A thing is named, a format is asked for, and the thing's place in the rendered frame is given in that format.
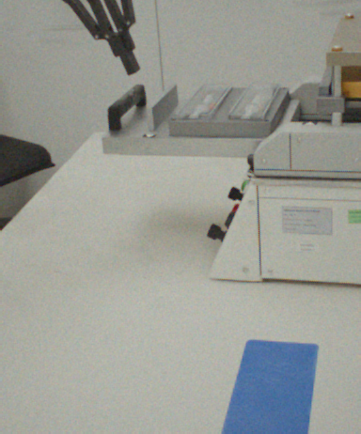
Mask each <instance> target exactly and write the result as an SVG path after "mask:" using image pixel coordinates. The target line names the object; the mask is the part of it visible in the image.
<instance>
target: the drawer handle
mask: <svg viewBox="0 0 361 434"><path fill-rule="evenodd" d="M146 105H147V95H146V90H145V86H144V85H134V86H133V87H132V88H130V89H129V90H128V91H127V92H126V93H124V95H123V96H122V97H121V98H120V99H119V100H116V101H115V102H114V103H113V104H111V105H110V106H109V107H108V109H107V112H108V114H107V118H108V126H109V130H121V129H122V124H121V119H122V118H123V117H124V115H125V114H126V113H127V112H128V111H129V110H130V109H132V108H133V107H134V106H146Z"/></svg>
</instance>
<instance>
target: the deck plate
mask: <svg viewBox="0 0 361 434"><path fill-rule="evenodd" d="M303 122H318V123H331V120H299V123H303ZM342 123H361V121H358V120H342ZM252 184H267V185H298V186H328V187H360V188H361V179H341V178H306V177H273V176H256V175H254V176H253V177H252Z"/></svg>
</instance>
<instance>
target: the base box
mask: <svg viewBox="0 0 361 434"><path fill-rule="evenodd" d="M208 277H209V278H220V279H235V280H250V281H262V279H263V278H279V279H294V280H308V281H324V282H340V283H354V284H361V188H360V187H328V186H298V185H267V184H252V183H251V185H250V187H249V189H248V191H247V194H246V196H245V198H244V201H243V202H242V204H241V206H240V208H239V210H238V212H237V214H236V216H235V219H234V222H233V224H232V226H231V228H230V230H229V232H228V235H227V237H226V239H225V243H224V245H222V247H221V249H220V251H219V253H218V256H217V258H216V259H215V262H214V264H213V266H212V270H211V272H210V274H209V276H208Z"/></svg>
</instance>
